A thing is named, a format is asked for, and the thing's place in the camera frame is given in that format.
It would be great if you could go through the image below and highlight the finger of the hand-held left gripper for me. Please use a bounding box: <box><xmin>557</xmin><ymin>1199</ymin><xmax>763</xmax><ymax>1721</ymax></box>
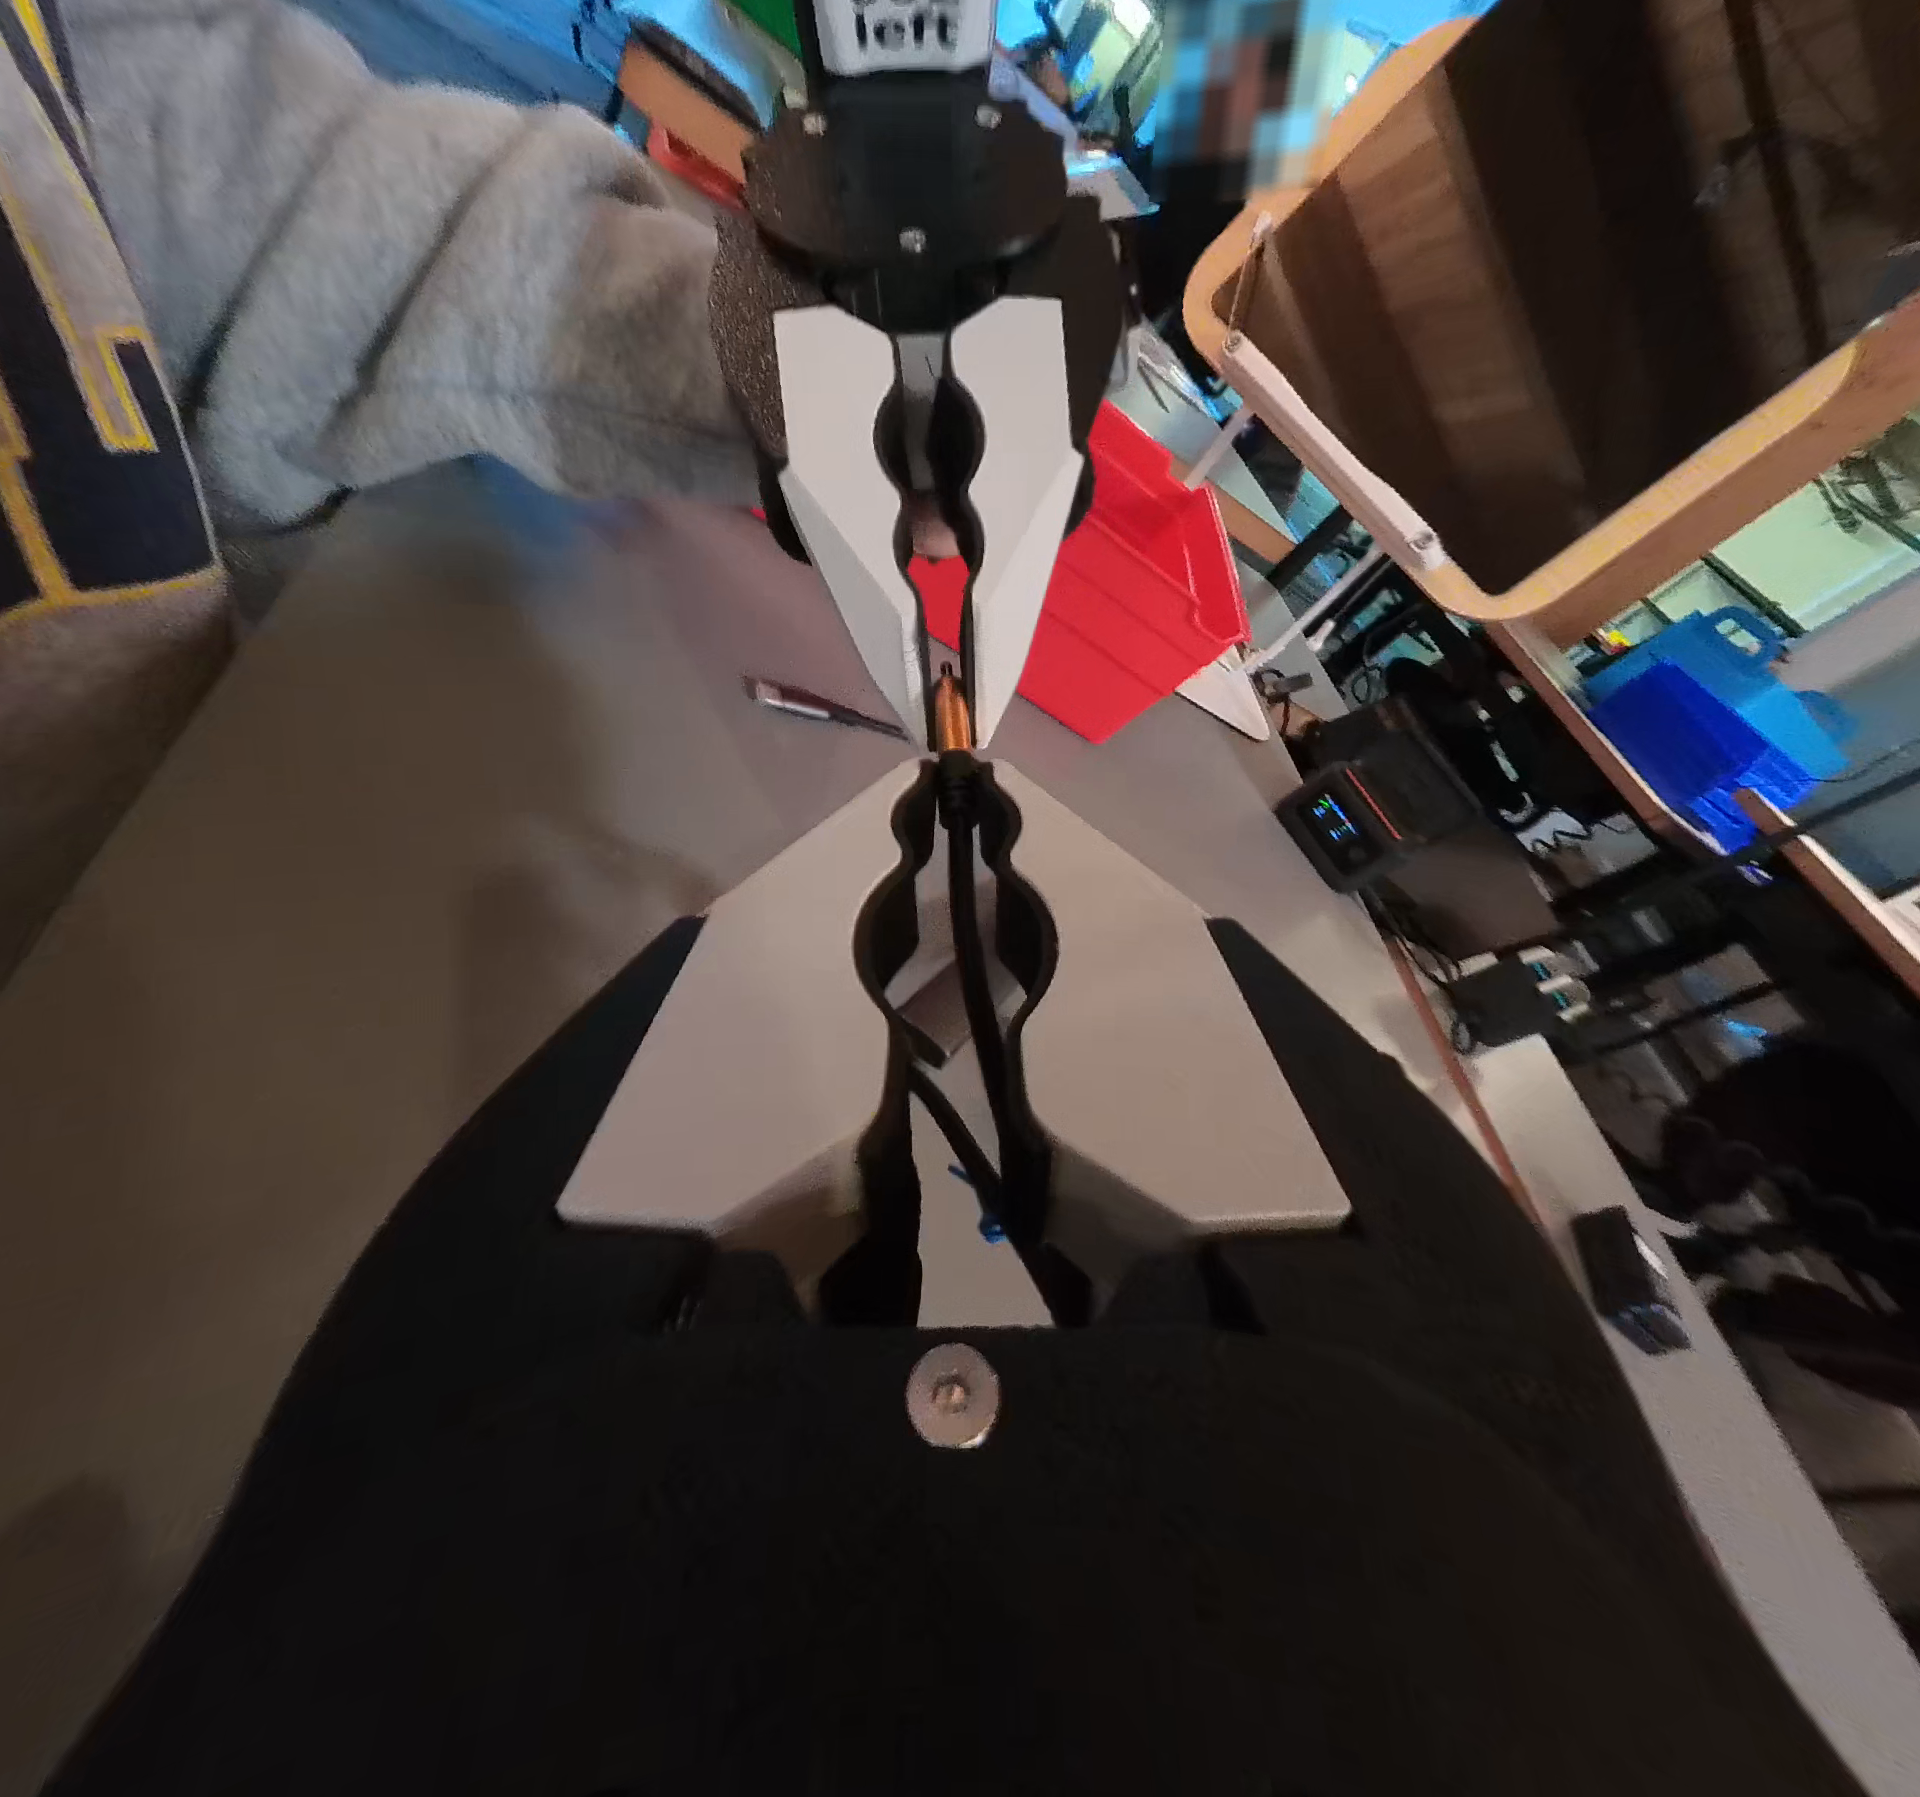
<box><xmin>773</xmin><ymin>302</ymin><xmax>933</xmax><ymax>745</ymax></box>
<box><xmin>950</xmin><ymin>296</ymin><xmax>1093</xmax><ymax>751</ymax></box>

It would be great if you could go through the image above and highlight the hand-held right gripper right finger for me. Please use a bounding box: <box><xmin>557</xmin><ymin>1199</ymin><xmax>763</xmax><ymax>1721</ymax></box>
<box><xmin>979</xmin><ymin>756</ymin><xmax>1354</xmax><ymax>1281</ymax></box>

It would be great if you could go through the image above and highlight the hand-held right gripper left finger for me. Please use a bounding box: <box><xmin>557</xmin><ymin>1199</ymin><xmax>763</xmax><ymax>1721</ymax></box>
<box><xmin>552</xmin><ymin>753</ymin><xmax>943</xmax><ymax>1288</ymax></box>

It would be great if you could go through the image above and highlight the black usb cable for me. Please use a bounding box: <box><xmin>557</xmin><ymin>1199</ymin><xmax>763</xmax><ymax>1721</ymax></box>
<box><xmin>897</xmin><ymin>749</ymin><xmax>1088</xmax><ymax>1326</ymax></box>

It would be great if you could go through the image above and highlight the person's left forearm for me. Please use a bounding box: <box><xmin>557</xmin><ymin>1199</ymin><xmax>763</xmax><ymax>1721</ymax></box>
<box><xmin>60</xmin><ymin>0</ymin><xmax>770</xmax><ymax>533</ymax></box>

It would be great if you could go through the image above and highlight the red plastic bin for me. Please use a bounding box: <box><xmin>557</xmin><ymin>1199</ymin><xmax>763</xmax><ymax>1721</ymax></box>
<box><xmin>983</xmin><ymin>399</ymin><xmax>1252</xmax><ymax>749</ymax></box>

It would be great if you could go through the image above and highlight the slim dark metal stick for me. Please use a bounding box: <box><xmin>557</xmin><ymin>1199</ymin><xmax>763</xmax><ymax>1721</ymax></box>
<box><xmin>741</xmin><ymin>675</ymin><xmax>913</xmax><ymax>745</ymax></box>

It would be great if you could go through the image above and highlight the black power station with screen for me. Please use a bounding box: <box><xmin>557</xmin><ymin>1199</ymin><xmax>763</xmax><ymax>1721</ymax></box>
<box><xmin>1275</xmin><ymin>694</ymin><xmax>1489</xmax><ymax>902</ymax></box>

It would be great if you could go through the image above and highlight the small black device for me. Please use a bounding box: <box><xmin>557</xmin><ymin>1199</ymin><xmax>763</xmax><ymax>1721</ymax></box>
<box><xmin>1567</xmin><ymin>1204</ymin><xmax>1693</xmax><ymax>1358</ymax></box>

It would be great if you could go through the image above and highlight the wooden cabinet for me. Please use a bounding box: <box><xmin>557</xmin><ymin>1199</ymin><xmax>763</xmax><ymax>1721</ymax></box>
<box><xmin>1182</xmin><ymin>0</ymin><xmax>1920</xmax><ymax>629</ymax></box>

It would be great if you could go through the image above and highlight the blue plastic crate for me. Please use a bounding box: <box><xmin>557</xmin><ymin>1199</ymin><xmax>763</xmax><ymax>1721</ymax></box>
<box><xmin>1579</xmin><ymin>604</ymin><xmax>1860</xmax><ymax>858</ymax></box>

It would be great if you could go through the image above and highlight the grey fleece lettered sweater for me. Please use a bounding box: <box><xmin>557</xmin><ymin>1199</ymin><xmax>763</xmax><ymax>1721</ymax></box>
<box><xmin>0</xmin><ymin>0</ymin><xmax>239</xmax><ymax>973</ymax></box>

